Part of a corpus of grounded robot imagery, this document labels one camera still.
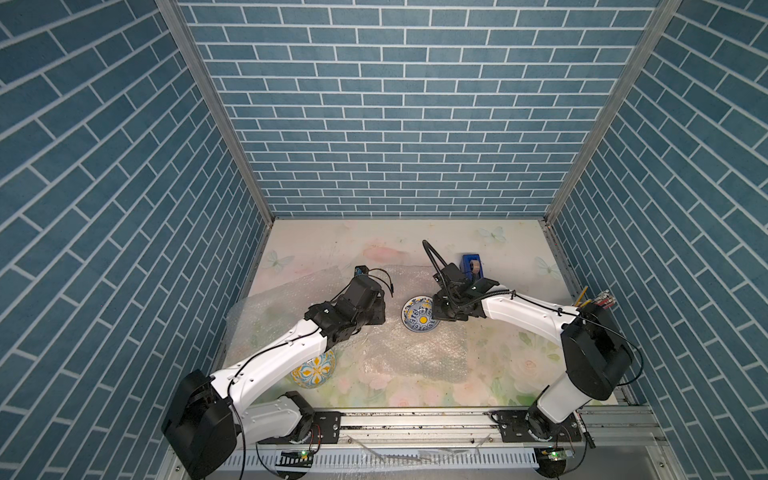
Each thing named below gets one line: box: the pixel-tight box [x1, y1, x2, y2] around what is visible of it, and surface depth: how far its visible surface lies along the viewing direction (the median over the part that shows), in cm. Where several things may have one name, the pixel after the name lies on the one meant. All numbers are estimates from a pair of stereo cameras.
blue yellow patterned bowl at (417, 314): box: [401, 295, 441, 333], surface depth 93 cm
